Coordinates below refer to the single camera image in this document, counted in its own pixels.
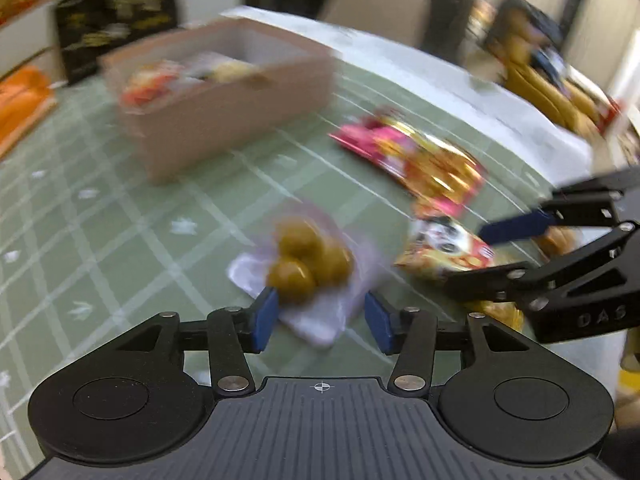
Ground black plum gift bag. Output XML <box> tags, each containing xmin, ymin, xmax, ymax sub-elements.
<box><xmin>53</xmin><ymin>0</ymin><xmax>179</xmax><ymax>84</ymax></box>

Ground yellow red snack bag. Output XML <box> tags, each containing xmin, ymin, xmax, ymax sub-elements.
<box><xmin>392</xmin><ymin>214</ymin><xmax>526</xmax><ymax>331</ymax></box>

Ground snacks inside box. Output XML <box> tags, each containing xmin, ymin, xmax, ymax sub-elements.
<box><xmin>120</xmin><ymin>51</ymin><xmax>262</xmax><ymax>107</ymax></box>

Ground pink wooden box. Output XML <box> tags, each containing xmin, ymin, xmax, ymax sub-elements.
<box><xmin>100</xmin><ymin>18</ymin><xmax>336</xmax><ymax>183</ymax></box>

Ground green checkered table mat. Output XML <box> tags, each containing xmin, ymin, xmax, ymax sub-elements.
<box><xmin>0</xmin><ymin>56</ymin><xmax>566</xmax><ymax>461</ymax></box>

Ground green plums clear pack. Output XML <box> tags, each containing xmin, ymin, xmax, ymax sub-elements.
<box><xmin>227</xmin><ymin>200</ymin><xmax>386</xmax><ymax>348</ymax></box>

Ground pink red snack bag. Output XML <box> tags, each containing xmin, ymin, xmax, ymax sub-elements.
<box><xmin>330</xmin><ymin>107</ymin><xmax>486</xmax><ymax>217</ymax></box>

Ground beige chair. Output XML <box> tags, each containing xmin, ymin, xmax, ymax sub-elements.
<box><xmin>319</xmin><ymin>0</ymin><xmax>431</xmax><ymax>48</ymax></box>

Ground brown bun pack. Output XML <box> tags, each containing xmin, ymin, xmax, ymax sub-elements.
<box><xmin>533</xmin><ymin>226</ymin><xmax>582</xmax><ymax>260</ymax></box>

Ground orange packet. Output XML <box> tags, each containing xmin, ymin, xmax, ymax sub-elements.
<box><xmin>0</xmin><ymin>65</ymin><xmax>58</xmax><ymax>157</ymax></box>

